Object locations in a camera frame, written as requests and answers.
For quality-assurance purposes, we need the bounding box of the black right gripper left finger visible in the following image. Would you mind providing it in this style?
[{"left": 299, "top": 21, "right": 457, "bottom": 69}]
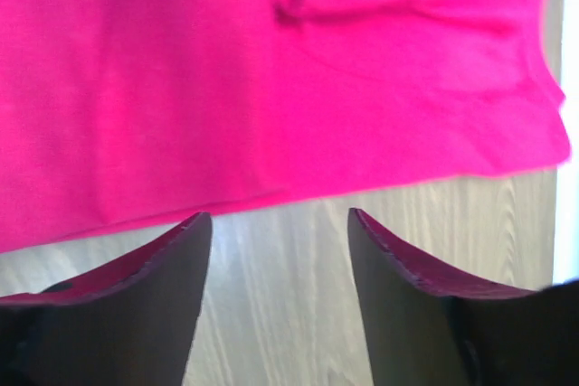
[{"left": 1, "top": 212, "right": 213, "bottom": 386}]

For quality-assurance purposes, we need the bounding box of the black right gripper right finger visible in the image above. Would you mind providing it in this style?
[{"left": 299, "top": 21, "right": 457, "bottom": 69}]
[{"left": 347, "top": 209, "right": 578, "bottom": 385}]

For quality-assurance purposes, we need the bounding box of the pink red t-shirt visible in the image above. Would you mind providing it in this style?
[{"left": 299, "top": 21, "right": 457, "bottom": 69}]
[{"left": 1, "top": 0, "right": 570, "bottom": 251}]

